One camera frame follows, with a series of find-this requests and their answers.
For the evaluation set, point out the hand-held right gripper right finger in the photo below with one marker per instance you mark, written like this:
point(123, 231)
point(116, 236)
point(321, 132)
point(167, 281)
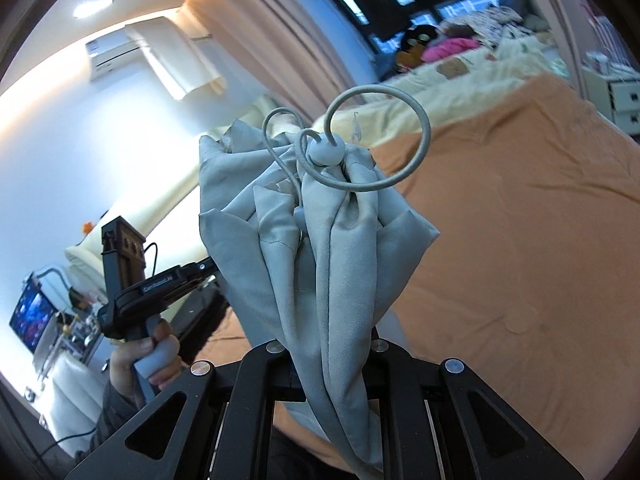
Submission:
point(400, 385)

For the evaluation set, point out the pink curtain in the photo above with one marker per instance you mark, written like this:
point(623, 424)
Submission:
point(280, 35)
point(560, 20)

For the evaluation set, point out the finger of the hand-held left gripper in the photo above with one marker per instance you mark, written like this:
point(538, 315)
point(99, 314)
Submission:
point(202, 272)

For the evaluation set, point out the cream nightstand with drawers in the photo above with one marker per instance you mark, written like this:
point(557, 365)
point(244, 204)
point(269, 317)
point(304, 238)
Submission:
point(620, 100)

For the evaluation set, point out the pink plush toy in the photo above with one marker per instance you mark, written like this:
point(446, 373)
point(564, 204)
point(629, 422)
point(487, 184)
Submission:
point(450, 49)

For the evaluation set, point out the ceiling light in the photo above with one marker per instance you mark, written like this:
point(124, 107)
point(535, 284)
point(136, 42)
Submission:
point(93, 7)

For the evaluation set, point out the dark framed window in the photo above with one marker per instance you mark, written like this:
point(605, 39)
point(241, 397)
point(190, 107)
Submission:
point(465, 7)

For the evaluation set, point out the television screen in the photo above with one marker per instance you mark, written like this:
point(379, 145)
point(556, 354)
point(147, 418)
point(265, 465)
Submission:
point(30, 317)

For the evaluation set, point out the pale green cloth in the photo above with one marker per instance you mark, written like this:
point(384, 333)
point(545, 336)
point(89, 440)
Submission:
point(530, 52)

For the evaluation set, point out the person's left hand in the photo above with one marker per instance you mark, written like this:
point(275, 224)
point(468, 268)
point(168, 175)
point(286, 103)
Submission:
point(122, 370)

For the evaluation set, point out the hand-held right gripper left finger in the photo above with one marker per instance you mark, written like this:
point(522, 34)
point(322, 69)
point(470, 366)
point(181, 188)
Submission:
point(260, 375)

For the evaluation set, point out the person's left forearm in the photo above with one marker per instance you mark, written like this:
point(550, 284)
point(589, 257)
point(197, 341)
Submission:
point(112, 422)

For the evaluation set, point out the white air conditioner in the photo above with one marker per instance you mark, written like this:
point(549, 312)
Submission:
point(112, 57)

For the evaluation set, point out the small orange object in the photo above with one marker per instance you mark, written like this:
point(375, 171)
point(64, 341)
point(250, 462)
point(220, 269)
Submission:
point(88, 228)

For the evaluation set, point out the dark hanging clothes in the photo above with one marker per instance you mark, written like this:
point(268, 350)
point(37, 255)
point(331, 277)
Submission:
point(385, 0)

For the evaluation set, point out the metal stand with clutter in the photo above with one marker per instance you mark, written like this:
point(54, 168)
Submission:
point(70, 335)

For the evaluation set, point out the light grey garment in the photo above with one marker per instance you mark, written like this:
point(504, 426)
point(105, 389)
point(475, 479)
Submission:
point(340, 260)

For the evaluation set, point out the cream blanket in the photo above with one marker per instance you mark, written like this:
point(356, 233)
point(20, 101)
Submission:
point(450, 90)

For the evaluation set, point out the orange blanket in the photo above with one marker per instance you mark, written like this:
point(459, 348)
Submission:
point(525, 240)

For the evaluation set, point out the black yellow plush toy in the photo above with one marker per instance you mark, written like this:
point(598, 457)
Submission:
point(415, 45)

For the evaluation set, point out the floral cloth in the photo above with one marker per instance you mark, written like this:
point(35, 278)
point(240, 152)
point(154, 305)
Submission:
point(487, 19)

